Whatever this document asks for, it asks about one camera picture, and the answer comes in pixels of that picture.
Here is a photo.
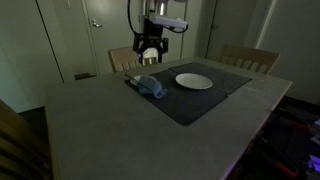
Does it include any white door with lever handle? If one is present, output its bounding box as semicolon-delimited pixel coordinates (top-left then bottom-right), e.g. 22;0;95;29
81;0;144;76

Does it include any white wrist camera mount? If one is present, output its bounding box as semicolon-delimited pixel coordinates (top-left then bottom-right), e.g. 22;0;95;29
148;12;189;31

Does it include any plain white door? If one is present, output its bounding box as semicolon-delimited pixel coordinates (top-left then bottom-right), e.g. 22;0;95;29
204;0;269;61

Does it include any large white round plate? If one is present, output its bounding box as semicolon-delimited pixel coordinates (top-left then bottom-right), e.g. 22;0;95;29
175;72;214;91

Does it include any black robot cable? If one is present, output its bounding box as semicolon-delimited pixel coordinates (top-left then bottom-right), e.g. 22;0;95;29
127;0;145;36

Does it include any dark grey fabric placemat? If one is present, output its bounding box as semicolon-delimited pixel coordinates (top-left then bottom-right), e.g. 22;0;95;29
168;61;253;95
124;68;229;127

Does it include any silver door lever handle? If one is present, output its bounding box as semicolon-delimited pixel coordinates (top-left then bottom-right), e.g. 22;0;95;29
91;19;103;29

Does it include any metal spoon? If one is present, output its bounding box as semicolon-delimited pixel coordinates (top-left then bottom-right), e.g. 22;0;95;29
124;73;141;84

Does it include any purple lit device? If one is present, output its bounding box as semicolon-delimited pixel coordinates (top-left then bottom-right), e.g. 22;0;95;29
305;119;320;180

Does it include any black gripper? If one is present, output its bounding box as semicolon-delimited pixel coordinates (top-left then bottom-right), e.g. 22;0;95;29
133;18;169;64

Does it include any dark floor doorstop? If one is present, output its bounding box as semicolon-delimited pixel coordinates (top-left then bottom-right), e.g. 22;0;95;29
73;72;98;81

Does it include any red and black clamp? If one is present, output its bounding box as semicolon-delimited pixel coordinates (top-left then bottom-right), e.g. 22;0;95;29
259;139;301;179
279;111;314;133

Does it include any blue cloth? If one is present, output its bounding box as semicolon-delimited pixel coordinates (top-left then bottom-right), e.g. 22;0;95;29
137;74;168;100

